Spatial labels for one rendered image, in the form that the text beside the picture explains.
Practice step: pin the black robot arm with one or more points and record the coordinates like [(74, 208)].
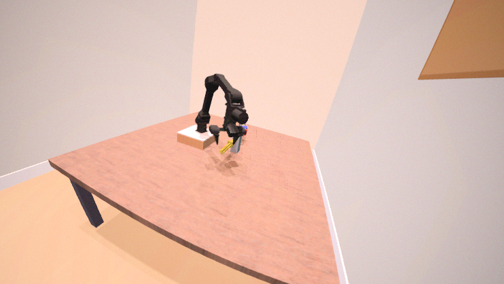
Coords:
[(234, 111)]

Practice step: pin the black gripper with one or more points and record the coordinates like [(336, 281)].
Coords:
[(214, 129)]

